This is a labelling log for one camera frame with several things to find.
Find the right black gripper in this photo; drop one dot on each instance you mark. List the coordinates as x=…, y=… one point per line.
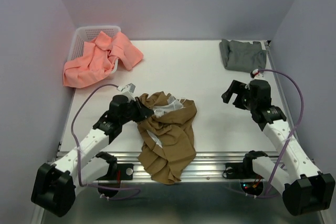
x=238, y=87

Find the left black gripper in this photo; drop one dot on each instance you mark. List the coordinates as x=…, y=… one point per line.
x=143, y=112

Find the grey pleated skirt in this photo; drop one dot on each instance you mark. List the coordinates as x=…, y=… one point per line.
x=242, y=56

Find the tan brown skirt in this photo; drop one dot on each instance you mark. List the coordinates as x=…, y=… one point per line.
x=168, y=133

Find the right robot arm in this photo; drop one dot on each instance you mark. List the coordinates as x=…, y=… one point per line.
x=303, y=186

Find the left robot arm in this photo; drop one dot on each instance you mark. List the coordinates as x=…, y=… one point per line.
x=57, y=185

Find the pink skirt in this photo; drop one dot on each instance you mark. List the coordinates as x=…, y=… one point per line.
x=131, y=54

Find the white perforated plastic basket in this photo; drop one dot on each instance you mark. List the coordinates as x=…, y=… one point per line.
x=78, y=43

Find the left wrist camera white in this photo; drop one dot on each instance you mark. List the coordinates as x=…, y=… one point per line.
x=127, y=90

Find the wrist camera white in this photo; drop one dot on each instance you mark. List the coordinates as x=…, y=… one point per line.
x=127, y=90
x=257, y=75

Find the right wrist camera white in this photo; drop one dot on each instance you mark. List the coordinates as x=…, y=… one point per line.
x=257, y=75

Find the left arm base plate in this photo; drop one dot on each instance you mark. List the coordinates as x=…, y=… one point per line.
x=119, y=172

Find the aluminium mounting rail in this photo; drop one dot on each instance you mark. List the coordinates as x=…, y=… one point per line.
x=170, y=167

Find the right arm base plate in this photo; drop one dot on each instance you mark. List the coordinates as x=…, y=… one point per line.
x=234, y=171

